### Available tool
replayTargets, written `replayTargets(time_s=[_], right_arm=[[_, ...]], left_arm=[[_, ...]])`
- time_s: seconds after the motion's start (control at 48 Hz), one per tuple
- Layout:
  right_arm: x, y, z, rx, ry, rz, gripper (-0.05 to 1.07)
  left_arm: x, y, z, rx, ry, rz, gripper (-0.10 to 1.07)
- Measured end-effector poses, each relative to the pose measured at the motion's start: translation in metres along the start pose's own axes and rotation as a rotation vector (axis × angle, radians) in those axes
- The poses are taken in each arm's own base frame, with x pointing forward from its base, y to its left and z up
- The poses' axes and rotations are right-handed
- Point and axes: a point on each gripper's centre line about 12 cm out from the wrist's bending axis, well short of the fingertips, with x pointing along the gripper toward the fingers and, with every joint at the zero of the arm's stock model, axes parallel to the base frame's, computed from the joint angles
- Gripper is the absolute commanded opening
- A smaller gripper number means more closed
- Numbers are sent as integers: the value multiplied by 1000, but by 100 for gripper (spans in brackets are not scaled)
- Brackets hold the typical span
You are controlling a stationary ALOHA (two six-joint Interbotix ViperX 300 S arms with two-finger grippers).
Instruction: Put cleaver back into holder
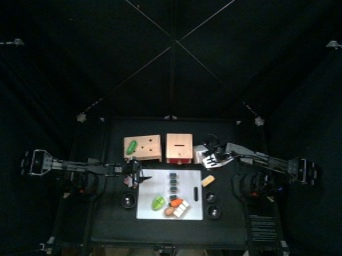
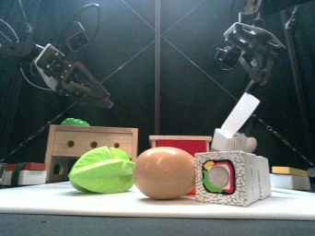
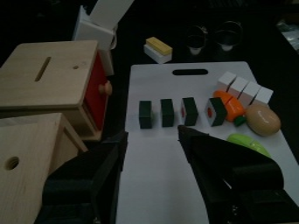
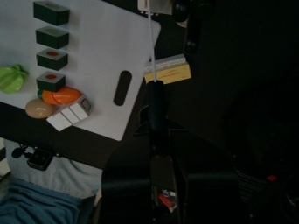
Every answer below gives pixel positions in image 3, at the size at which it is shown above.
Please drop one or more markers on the white toy slice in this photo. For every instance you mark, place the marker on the white toy slice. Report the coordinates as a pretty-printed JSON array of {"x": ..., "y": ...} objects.
[
  {"x": 238, "y": 86},
  {"x": 264, "y": 95},
  {"x": 249, "y": 92},
  {"x": 226, "y": 81}
]

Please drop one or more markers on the yellow white butter block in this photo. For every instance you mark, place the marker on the yellow white butter block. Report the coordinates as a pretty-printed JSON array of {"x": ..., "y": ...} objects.
[{"x": 158, "y": 46}]

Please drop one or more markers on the white plastic cutting board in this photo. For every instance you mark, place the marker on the white plastic cutting board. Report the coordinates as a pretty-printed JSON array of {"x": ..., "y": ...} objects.
[{"x": 164, "y": 175}]

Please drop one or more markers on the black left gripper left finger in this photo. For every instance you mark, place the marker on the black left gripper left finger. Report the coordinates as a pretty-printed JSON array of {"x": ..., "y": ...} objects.
[{"x": 78, "y": 180}]

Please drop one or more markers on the white toy cleaver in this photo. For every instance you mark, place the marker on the white toy cleaver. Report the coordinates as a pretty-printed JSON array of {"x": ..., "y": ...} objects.
[{"x": 111, "y": 11}]

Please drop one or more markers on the wooden coin box red drawer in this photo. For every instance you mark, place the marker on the wooden coin box red drawer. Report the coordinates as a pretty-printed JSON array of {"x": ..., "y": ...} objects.
[{"x": 47, "y": 87}]

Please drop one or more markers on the orange toy carrot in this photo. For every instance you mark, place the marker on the orange toy carrot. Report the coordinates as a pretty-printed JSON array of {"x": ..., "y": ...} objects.
[{"x": 232, "y": 108}]

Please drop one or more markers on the lime green toy vegetable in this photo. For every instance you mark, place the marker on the lime green toy vegetable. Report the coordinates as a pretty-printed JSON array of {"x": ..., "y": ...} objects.
[{"x": 249, "y": 143}]

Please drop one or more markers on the tan toy egg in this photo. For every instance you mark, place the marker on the tan toy egg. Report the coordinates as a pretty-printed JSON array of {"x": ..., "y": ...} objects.
[{"x": 264, "y": 119}]

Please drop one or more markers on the green sushi roll piece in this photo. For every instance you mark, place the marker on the green sushi roll piece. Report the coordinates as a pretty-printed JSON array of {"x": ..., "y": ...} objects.
[
  {"x": 217, "y": 112},
  {"x": 168, "y": 113},
  {"x": 146, "y": 114},
  {"x": 190, "y": 111}
]

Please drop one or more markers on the white knife holder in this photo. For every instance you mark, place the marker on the white knife holder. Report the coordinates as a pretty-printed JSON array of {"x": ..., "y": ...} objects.
[{"x": 91, "y": 33}]

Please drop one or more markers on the wooden peg box with holes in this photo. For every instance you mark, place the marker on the wooden peg box with holes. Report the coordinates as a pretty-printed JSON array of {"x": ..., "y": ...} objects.
[{"x": 31, "y": 189}]

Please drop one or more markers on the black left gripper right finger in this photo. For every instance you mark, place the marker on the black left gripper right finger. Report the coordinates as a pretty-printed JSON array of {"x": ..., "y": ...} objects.
[{"x": 234, "y": 175}]

